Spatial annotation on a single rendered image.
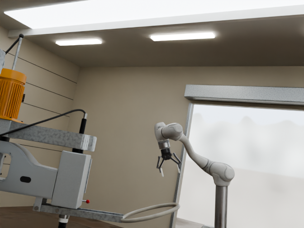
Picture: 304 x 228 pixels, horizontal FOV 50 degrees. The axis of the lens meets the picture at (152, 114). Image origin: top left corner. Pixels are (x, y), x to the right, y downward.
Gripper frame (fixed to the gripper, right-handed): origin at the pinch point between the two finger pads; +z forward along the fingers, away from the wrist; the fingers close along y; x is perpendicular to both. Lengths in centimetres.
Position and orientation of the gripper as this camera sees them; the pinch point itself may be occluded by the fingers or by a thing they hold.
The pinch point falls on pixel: (170, 173)
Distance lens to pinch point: 261.1
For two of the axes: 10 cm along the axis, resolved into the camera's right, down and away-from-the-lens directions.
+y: -9.5, 2.5, 1.8
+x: -2.0, -0.9, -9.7
